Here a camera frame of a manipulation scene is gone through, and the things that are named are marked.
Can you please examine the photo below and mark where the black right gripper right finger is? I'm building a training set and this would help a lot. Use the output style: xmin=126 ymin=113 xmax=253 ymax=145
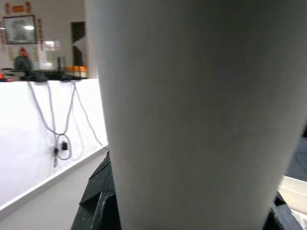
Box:
xmin=262 ymin=191 xmax=305 ymax=230

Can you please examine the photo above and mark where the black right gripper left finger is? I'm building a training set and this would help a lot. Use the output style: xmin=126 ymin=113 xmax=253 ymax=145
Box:
xmin=70 ymin=149 xmax=122 ymax=230

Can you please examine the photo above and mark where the white plastic table top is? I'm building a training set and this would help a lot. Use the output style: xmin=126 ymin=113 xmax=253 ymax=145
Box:
xmin=276 ymin=174 xmax=307 ymax=219

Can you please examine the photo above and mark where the white plastic table leg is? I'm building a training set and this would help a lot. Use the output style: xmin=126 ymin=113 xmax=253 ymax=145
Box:
xmin=84 ymin=0 xmax=307 ymax=230

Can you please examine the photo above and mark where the black tablecloth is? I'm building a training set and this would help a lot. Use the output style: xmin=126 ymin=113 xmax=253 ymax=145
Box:
xmin=284 ymin=136 xmax=307 ymax=183

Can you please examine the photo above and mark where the grey figure with red cap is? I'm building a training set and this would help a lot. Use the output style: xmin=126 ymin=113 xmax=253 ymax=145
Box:
xmin=13 ymin=46 xmax=34 ymax=73

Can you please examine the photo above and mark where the black wall cable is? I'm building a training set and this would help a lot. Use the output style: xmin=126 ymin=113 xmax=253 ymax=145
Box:
xmin=71 ymin=80 xmax=109 ymax=147
xmin=27 ymin=80 xmax=75 ymax=169

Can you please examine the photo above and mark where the black wall shelf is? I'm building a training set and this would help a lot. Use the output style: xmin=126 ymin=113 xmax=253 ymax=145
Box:
xmin=0 ymin=68 xmax=90 ymax=83

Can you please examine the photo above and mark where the red paper wall banner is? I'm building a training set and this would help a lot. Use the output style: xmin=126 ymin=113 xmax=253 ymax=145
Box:
xmin=4 ymin=1 xmax=33 ymax=15
xmin=37 ymin=18 xmax=44 ymax=48

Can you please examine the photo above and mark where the dark framed wall picture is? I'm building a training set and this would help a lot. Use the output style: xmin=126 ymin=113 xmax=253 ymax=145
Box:
xmin=2 ymin=14 xmax=38 ymax=45

